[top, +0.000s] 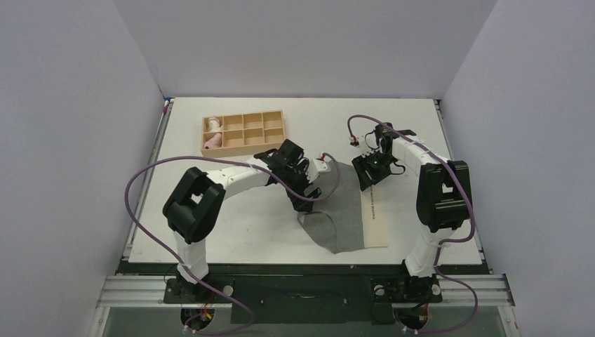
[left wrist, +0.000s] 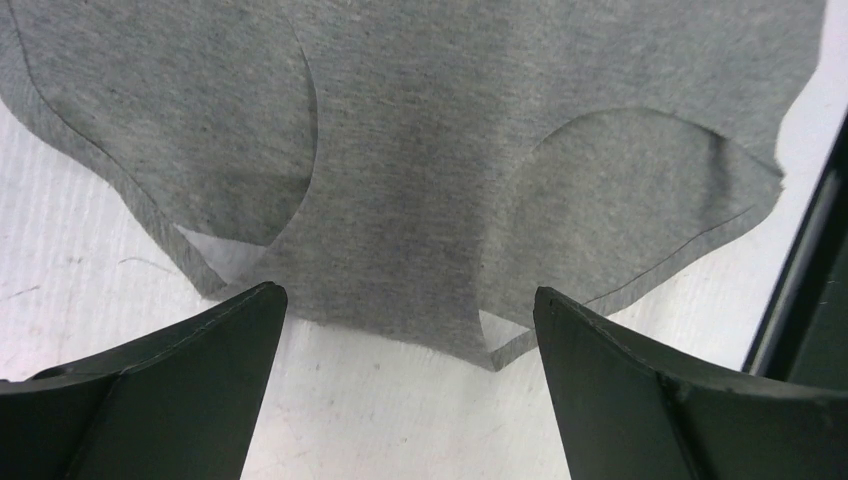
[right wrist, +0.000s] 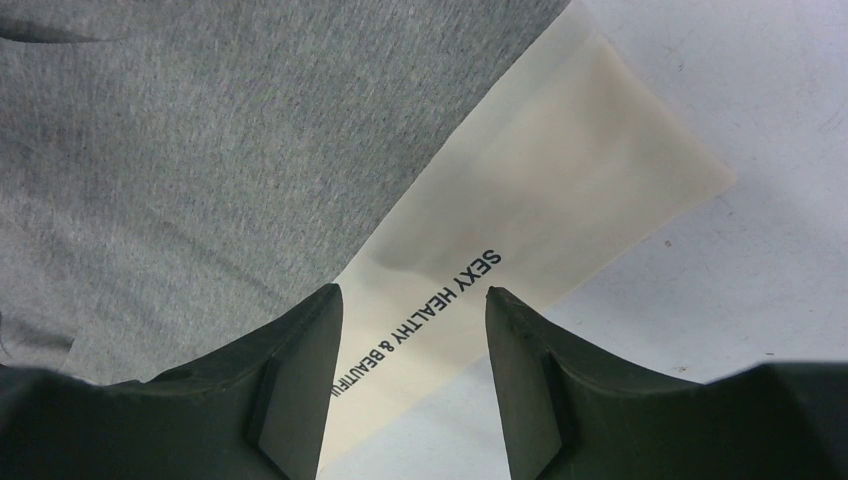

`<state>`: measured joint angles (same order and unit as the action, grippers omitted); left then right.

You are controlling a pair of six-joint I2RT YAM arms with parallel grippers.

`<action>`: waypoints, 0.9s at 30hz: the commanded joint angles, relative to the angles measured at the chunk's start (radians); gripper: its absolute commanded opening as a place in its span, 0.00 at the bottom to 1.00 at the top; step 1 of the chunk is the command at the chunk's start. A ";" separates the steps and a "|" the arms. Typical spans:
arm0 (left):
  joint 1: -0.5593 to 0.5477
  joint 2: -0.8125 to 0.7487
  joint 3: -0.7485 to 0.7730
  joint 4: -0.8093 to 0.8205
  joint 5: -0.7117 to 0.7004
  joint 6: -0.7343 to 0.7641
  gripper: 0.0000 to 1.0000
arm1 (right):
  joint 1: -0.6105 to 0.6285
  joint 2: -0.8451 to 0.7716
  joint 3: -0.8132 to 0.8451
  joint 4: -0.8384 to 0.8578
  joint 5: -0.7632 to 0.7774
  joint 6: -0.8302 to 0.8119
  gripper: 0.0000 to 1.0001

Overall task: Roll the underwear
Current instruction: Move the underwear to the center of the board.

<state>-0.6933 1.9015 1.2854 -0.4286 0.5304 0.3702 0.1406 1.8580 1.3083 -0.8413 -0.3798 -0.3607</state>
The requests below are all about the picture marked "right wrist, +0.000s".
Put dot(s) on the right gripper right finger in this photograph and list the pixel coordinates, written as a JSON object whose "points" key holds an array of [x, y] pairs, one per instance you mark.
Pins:
{"points": [[571, 410]]}

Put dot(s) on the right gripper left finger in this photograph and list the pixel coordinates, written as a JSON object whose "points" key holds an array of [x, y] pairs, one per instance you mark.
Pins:
{"points": [[255, 408]]}

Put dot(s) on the grey beige underwear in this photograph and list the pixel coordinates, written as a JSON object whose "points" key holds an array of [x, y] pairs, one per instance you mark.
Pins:
{"points": [[176, 173]]}

